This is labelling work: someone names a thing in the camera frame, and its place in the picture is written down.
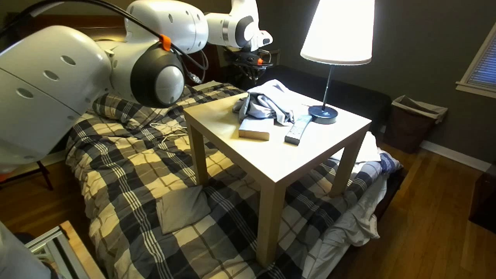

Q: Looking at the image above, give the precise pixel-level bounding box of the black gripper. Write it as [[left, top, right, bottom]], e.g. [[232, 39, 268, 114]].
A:
[[226, 47, 276, 89]]

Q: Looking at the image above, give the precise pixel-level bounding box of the white shade table lamp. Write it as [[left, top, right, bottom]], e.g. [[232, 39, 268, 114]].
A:
[[299, 0, 376, 124]]

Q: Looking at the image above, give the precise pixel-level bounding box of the grey remote control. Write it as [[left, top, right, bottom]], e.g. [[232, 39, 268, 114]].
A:
[[283, 114, 314, 148]]

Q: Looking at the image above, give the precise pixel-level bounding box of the light wooden side table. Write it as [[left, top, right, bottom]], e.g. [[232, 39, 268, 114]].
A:
[[183, 78, 373, 270]]

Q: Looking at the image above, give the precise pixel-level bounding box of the white pillow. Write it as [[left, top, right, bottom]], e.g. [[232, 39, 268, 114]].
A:
[[330, 131, 384, 166]]

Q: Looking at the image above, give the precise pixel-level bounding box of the small folded grey cloth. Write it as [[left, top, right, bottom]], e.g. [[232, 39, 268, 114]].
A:
[[155, 185, 212, 236]]

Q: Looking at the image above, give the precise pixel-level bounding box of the plaid bed comforter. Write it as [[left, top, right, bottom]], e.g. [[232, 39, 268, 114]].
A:
[[63, 79, 390, 279]]

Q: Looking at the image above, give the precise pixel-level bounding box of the dark wicker waste bin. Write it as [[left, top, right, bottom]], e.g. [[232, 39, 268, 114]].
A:
[[384, 93, 449, 155]]

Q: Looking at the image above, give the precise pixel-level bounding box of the white bed sheet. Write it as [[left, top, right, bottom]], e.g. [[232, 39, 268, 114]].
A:
[[300, 149, 403, 279]]

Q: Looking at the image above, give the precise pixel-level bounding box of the white framed window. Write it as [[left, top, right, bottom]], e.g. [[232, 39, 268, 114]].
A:
[[454, 22, 496, 100]]

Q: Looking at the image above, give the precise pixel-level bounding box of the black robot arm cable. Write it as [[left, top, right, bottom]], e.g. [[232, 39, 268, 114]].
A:
[[0, 0, 210, 86]]

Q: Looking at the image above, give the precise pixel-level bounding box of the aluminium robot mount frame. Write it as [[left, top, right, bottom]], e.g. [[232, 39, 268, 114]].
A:
[[23, 221, 105, 279]]

